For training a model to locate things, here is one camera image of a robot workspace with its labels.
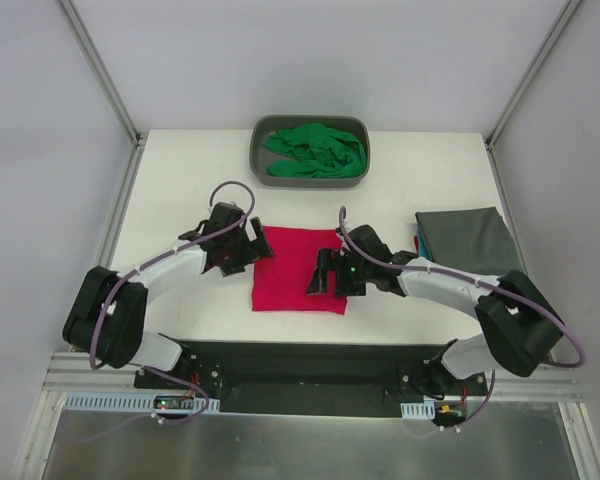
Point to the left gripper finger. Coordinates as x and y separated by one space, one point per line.
260 245
229 269

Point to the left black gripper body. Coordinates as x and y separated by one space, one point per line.
245 249

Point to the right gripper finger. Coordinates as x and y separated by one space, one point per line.
347 285
324 278

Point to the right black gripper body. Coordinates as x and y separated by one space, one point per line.
337 272

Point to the magenta t shirt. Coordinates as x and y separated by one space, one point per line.
280 281

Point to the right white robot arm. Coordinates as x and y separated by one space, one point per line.
518 326

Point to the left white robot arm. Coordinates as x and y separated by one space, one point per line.
107 318

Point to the folded teal t shirt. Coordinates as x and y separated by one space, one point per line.
423 249

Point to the grey plastic bin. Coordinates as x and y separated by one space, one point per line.
260 159

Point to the green t shirt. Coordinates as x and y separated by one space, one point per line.
316 151

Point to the folded grey t shirt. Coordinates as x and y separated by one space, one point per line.
475 240

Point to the left aluminium frame post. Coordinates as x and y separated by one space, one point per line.
91 55

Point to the aluminium frame post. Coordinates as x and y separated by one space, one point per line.
548 45
91 55

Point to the right perforated cable duct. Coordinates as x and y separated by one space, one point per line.
425 410

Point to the perforated cable duct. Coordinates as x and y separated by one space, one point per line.
139 403
425 410

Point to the left aluminium rail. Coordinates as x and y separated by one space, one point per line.
70 371

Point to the aluminium rail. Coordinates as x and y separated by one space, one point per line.
70 371
546 385

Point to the left perforated cable duct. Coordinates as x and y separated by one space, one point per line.
139 403

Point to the right aluminium rail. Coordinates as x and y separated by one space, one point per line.
546 385

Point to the right aluminium frame post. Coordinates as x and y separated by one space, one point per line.
548 45

